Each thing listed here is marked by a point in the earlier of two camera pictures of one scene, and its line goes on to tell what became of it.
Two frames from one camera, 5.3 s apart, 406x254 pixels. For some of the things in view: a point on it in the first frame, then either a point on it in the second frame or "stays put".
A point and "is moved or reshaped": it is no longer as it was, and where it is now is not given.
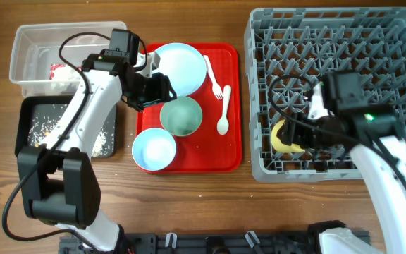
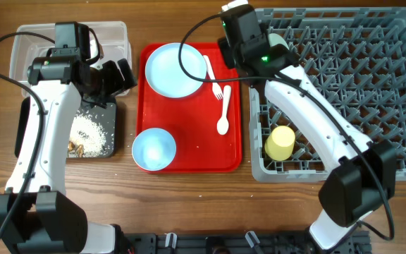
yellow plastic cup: x=281 y=147 is moved or reshaped
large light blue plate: x=184 y=67 stays put
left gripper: x=161 y=92 → x=117 y=82
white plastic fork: x=216 y=89 stays put
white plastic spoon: x=223 y=124 stays put
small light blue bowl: x=154 y=149 stays put
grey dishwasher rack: x=388 y=46 stays put
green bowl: x=181 y=116 → x=275 y=39
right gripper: x=292 y=135 → x=227 y=52
